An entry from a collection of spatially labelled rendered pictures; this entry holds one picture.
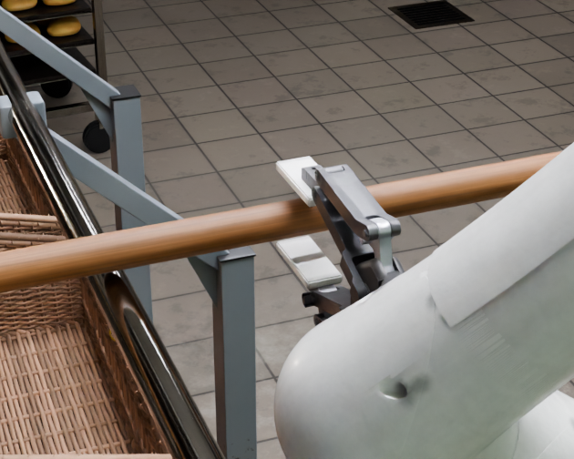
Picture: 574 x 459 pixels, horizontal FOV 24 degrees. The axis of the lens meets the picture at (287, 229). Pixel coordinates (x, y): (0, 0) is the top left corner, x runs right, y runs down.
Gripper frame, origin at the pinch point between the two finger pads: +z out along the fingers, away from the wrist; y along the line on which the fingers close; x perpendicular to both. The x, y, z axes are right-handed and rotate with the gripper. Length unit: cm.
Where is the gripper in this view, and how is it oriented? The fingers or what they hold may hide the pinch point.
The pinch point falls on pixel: (305, 219)
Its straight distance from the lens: 106.4
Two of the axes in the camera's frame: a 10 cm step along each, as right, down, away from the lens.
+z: -3.7, -4.5, 8.1
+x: 9.3, -1.8, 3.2
